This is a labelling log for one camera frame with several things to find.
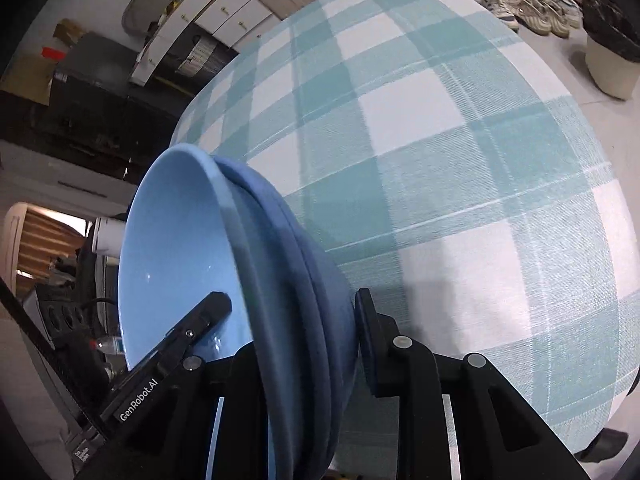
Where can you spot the small labelled bottle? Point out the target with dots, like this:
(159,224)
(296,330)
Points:
(109,345)

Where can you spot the teal checked tablecloth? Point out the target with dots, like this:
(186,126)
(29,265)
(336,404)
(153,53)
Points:
(441,163)

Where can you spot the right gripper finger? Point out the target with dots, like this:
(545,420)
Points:
(386,365)

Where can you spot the woven laundry basket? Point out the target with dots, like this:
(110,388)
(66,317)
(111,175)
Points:
(207,54)

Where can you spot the white green sneaker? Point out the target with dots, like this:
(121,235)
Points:
(499,9)

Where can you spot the white grey sneaker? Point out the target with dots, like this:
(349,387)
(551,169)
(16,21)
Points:
(543,17)

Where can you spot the white drawer cabinet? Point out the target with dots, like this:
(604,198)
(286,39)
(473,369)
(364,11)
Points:
(233,23)

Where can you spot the white trash bin black bag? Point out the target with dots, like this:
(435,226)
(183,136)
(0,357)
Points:
(612,50)

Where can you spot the light blue bowl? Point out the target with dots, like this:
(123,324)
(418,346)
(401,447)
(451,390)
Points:
(212,423)

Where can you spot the large blue bowl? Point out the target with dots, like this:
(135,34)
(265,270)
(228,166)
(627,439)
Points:
(310,309)

